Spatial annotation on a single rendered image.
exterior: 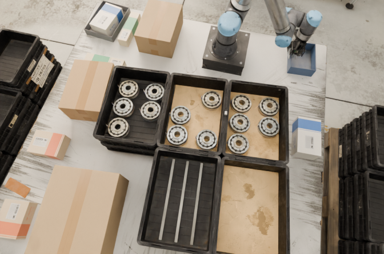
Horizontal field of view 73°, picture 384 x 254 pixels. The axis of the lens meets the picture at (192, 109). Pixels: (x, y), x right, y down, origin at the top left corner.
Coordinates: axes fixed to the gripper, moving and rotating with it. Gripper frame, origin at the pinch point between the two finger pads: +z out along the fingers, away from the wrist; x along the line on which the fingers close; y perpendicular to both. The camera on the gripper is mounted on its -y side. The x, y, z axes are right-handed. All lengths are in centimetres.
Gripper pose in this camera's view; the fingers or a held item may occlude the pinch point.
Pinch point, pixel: (290, 54)
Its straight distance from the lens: 174.8
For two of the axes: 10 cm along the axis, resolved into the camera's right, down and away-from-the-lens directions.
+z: -0.1, 4.1, 9.1
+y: -1.7, 9.0, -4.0
